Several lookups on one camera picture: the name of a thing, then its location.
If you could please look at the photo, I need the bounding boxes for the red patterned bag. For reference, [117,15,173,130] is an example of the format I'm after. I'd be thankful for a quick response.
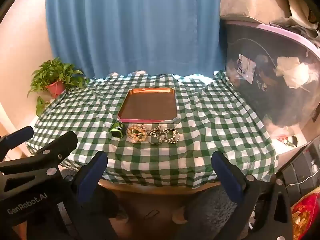
[291,194,320,240]

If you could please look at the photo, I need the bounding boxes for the blue curtain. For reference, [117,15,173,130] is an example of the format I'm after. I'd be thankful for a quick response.
[45,0,221,77]

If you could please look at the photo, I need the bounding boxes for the dark box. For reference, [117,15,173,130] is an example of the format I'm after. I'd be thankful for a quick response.
[282,140,320,198]

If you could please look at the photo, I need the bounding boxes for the orange bead bracelet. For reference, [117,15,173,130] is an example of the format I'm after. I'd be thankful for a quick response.
[127,126,145,143]

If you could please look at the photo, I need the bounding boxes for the orange metal tray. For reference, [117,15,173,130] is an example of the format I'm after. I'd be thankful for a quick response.
[117,88,178,124]

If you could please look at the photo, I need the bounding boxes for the clear storage box purple lid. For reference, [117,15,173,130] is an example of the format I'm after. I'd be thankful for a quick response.
[219,17,320,141]

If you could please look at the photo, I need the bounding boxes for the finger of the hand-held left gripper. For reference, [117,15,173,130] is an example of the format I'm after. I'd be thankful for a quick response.
[0,126,34,161]
[0,131,78,182]

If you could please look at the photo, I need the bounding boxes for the grey fuzzy cloth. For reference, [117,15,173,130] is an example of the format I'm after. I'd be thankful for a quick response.
[184,186,252,240]

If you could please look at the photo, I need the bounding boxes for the wooden table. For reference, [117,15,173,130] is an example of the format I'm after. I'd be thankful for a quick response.
[97,176,223,230]

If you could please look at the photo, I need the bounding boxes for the white plastic bag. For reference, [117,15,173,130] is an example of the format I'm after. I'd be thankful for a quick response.
[274,56,317,89]

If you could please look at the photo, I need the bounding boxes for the green checked tablecloth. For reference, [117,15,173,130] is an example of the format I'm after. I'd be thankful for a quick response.
[25,70,279,188]

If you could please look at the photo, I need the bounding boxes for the metallic beaded bracelet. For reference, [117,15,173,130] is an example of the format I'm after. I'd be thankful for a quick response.
[149,127,170,138]

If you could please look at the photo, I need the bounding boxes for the gold brown bracelet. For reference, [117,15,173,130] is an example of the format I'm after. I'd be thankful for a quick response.
[148,130,163,145]

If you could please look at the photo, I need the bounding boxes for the white label sticker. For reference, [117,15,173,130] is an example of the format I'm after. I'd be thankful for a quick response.
[236,53,257,84]

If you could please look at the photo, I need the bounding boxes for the potted green plant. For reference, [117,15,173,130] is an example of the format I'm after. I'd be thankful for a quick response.
[27,57,90,117]

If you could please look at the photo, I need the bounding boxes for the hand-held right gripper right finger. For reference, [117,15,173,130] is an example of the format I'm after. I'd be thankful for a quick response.
[211,151,293,240]

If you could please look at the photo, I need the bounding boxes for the green and black smartwatch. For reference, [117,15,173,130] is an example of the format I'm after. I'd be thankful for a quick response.
[110,122,125,139]

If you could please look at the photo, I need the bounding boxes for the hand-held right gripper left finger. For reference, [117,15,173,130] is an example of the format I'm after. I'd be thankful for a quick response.
[64,151,119,240]

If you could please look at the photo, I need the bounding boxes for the white pearl bracelet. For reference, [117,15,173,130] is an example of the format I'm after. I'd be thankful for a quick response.
[164,127,181,144]

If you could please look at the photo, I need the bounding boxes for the white cable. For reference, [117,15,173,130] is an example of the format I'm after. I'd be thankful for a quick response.
[285,164,320,188]

